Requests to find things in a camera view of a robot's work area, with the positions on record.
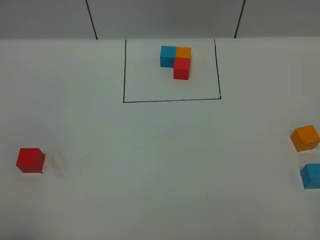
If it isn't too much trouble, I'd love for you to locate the red template cube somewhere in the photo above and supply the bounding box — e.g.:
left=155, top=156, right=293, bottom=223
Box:
left=173, top=57, right=191, bottom=80

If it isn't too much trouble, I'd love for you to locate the blue template cube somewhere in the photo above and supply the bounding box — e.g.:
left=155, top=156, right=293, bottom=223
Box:
left=160, top=45, right=177, bottom=68

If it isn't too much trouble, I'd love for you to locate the orange template cube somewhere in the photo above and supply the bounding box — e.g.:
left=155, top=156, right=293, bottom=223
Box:
left=175, top=46, right=192, bottom=59

